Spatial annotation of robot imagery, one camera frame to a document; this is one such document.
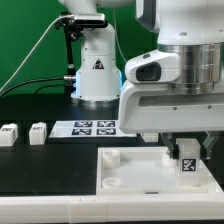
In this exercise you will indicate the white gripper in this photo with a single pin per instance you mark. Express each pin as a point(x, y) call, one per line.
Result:
point(152, 108)

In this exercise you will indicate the white square tabletop tray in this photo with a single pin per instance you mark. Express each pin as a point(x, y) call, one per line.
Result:
point(145, 170)

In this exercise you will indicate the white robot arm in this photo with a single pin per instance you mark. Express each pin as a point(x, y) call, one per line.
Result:
point(178, 87)

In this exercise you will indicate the white L-shaped fence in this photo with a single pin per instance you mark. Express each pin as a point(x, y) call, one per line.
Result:
point(111, 208)

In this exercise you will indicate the white marker sheet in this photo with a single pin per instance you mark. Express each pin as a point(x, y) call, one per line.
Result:
point(87, 128)

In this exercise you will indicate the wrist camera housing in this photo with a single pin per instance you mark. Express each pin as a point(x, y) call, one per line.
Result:
point(153, 67)

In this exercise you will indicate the black camera on stand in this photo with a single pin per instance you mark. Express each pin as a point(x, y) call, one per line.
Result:
point(73, 28)

